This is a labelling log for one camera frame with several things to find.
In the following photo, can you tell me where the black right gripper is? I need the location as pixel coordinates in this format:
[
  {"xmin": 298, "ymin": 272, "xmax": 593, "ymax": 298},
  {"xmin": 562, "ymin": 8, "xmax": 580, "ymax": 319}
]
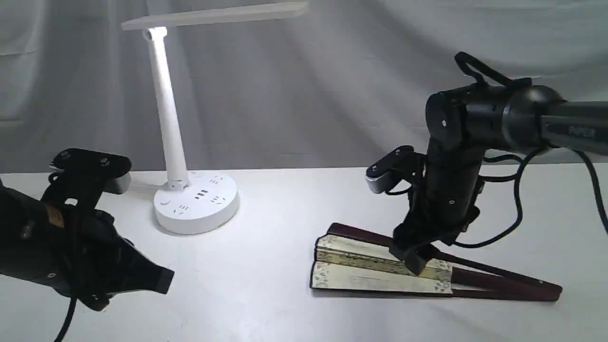
[{"xmin": 389, "ymin": 199, "xmax": 480, "ymax": 276}]

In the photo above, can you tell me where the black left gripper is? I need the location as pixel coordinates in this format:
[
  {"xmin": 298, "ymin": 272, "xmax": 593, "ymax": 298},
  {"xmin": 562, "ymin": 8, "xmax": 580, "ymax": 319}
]
[{"xmin": 45, "ymin": 209, "xmax": 175, "ymax": 312}]

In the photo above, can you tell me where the folding paper fan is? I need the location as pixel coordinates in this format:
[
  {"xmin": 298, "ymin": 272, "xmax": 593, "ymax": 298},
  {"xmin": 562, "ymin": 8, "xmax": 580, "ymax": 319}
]
[{"xmin": 309, "ymin": 223, "xmax": 563, "ymax": 303}]

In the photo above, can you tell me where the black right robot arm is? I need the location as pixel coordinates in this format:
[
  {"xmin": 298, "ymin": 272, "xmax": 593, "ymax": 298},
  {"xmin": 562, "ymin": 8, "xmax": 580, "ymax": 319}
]
[{"xmin": 389, "ymin": 85, "xmax": 607, "ymax": 275}]

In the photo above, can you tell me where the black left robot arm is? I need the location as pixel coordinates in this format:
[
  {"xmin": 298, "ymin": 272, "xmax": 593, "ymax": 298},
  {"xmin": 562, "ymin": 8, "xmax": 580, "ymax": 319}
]
[{"xmin": 0, "ymin": 186, "xmax": 175, "ymax": 312}]

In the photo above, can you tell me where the white desk lamp with sockets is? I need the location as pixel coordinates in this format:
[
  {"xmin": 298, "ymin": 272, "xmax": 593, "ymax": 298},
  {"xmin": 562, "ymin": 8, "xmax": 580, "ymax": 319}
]
[{"xmin": 121, "ymin": 1, "xmax": 310, "ymax": 236}]

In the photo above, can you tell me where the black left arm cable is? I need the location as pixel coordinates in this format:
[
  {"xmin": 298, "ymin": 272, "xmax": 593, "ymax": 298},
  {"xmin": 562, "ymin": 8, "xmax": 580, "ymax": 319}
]
[{"xmin": 53, "ymin": 294, "xmax": 79, "ymax": 342}]

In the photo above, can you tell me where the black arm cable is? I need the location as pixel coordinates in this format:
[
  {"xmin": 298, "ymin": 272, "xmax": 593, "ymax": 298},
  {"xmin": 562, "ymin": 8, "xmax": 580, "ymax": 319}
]
[
  {"xmin": 53, "ymin": 294, "xmax": 79, "ymax": 342},
  {"xmin": 451, "ymin": 51, "xmax": 608, "ymax": 250}
]

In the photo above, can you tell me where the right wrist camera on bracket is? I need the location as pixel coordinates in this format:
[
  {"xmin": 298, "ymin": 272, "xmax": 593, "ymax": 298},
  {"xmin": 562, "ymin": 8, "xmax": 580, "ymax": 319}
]
[{"xmin": 365, "ymin": 145, "xmax": 426, "ymax": 195}]

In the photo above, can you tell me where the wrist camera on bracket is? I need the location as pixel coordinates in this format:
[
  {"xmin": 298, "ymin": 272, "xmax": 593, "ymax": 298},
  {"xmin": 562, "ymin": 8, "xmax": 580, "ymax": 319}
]
[
  {"xmin": 365, "ymin": 145, "xmax": 426, "ymax": 195},
  {"xmin": 41, "ymin": 148, "xmax": 132, "ymax": 211}
]

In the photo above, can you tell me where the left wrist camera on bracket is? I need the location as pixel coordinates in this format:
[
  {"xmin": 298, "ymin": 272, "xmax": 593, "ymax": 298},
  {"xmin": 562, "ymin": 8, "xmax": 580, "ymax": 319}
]
[{"xmin": 41, "ymin": 148, "xmax": 132, "ymax": 211}]

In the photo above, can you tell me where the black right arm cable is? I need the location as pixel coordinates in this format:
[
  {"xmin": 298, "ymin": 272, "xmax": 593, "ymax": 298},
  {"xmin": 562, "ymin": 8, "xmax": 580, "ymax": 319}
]
[{"xmin": 451, "ymin": 51, "xmax": 608, "ymax": 250}]

